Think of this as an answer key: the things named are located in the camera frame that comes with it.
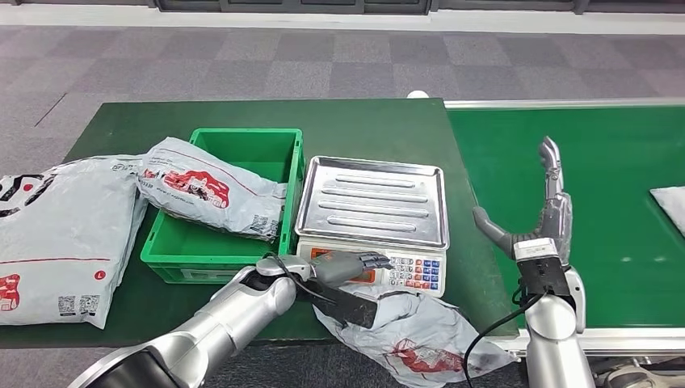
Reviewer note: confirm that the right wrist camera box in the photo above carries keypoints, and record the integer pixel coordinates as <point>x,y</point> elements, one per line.
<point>540,268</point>

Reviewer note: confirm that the white electronic scale steel tray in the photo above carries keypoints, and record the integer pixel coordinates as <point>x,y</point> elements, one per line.
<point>374,203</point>

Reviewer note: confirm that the green plastic crate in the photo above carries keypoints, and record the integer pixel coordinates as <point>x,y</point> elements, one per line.
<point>176,251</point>

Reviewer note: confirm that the large grey courier bag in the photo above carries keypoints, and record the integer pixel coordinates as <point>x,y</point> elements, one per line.
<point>59,235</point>

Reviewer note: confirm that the grey parcel thin red line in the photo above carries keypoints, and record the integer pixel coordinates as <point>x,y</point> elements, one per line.
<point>417,332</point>

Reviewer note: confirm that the white round table foot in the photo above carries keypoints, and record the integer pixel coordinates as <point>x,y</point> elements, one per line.
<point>417,95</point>

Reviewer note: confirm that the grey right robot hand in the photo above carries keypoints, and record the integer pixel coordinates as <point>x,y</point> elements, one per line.
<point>556,219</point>

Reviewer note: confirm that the grey parcel bold red print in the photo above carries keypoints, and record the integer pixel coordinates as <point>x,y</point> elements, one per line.
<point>214,193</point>

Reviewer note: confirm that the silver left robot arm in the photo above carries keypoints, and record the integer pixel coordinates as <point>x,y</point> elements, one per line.
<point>230,321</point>

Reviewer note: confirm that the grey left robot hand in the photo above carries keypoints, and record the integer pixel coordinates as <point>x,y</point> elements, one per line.
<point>342,268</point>

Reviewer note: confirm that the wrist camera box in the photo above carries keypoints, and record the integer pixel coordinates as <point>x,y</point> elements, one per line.
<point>540,268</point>
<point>348,308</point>

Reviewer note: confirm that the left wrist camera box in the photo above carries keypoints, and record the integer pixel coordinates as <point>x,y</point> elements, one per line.
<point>348,308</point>

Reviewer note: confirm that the grey metal machine bracket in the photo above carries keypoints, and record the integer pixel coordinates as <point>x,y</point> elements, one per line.
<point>642,375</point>

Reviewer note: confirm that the pale grey flat parcel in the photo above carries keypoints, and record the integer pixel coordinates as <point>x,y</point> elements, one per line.
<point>671,209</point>

